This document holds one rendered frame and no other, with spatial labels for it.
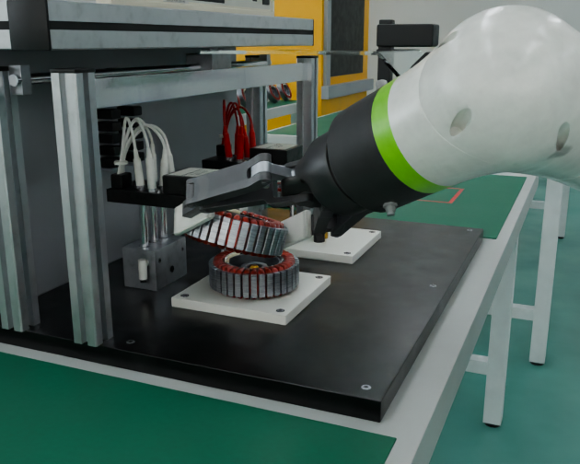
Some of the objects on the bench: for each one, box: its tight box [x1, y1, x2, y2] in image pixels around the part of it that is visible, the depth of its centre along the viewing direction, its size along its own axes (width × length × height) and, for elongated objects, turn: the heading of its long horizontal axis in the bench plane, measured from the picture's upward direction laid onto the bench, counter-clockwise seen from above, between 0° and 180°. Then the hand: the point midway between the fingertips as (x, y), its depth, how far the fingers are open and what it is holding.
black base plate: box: [0, 208, 483, 423], centre depth 100 cm, size 47×64×2 cm
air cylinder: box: [122, 233, 187, 291], centre depth 93 cm, size 5×8×6 cm
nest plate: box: [171, 272, 331, 325], centre depth 88 cm, size 15×15×1 cm
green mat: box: [267, 174, 528, 239], centre depth 165 cm, size 94×61×1 cm, turn 67°
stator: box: [209, 249, 299, 299], centre depth 87 cm, size 11×11×4 cm
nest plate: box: [284, 228, 381, 264], centre depth 109 cm, size 15×15×1 cm
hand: (236, 226), depth 74 cm, fingers closed on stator, 11 cm apart
